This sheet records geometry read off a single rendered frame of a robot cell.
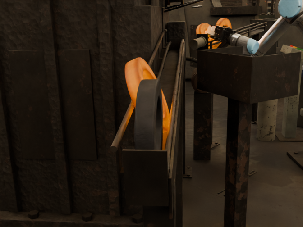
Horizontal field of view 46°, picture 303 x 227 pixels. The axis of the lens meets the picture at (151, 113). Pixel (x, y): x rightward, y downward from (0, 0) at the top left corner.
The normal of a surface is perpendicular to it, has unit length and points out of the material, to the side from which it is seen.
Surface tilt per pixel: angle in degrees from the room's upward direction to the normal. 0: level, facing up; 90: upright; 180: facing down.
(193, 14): 90
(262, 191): 0
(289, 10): 85
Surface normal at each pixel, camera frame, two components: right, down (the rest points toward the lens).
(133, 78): -0.38, -0.36
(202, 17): -0.34, 0.26
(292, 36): 0.15, 0.27
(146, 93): -0.07, -0.68
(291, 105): -0.11, 0.28
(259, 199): -0.03, -0.96
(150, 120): -0.11, -0.21
